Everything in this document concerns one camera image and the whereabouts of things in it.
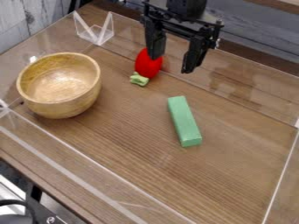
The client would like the black cable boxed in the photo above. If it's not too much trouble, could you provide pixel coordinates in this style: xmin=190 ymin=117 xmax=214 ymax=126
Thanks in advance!
xmin=0 ymin=199 xmax=38 ymax=224

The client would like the black metal table bracket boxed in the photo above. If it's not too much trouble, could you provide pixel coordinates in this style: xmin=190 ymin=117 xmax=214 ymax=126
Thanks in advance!
xmin=25 ymin=185 xmax=68 ymax=224

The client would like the red plush strawberry toy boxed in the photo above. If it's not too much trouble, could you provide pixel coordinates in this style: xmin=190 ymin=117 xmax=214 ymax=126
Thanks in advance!
xmin=129 ymin=48 xmax=164 ymax=87

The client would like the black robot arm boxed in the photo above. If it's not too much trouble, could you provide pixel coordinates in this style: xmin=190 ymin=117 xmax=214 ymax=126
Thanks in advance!
xmin=140 ymin=0 xmax=224 ymax=74

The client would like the clear acrylic enclosure wall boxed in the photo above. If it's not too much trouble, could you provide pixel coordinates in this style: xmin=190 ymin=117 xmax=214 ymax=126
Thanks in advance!
xmin=0 ymin=16 xmax=299 ymax=224

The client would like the brown wooden bowl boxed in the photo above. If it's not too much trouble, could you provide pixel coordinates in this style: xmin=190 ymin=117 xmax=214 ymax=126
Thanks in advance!
xmin=16 ymin=52 xmax=101 ymax=119

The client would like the clear acrylic corner bracket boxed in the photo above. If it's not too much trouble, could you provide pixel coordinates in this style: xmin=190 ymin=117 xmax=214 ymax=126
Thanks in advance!
xmin=72 ymin=11 xmax=114 ymax=46

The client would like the green rectangular block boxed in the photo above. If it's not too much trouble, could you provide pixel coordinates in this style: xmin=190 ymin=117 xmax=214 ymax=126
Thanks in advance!
xmin=166 ymin=96 xmax=201 ymax=147

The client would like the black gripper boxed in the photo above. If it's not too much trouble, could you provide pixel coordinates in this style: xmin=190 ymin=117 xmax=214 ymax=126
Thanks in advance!
xmin=140 ymin=0 xmax=224 ymax=74

